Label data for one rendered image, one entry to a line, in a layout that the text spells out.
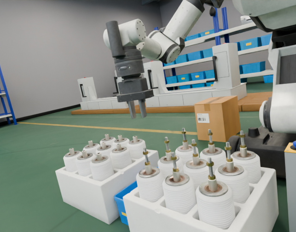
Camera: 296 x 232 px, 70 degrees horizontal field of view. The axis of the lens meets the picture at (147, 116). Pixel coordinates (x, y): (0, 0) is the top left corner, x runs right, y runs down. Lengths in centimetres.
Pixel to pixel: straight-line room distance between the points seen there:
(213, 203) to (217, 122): 113
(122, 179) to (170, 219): 39
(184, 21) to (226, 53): 194
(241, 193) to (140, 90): 42
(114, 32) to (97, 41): 770
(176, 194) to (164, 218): 8
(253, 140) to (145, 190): 59
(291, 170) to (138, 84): 49
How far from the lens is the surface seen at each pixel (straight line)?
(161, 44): 88
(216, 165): 84
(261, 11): 88
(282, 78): 101
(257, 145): 109
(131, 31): 65
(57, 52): 746
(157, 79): 352
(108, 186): 95
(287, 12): 90
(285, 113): 90
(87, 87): 515
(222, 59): 282
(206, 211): 62
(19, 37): 717
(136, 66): 65
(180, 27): 89
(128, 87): 67
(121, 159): 102
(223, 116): 164
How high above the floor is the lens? 57
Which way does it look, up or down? 10 degrees down
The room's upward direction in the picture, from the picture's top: 10 degrees counter-clockwise
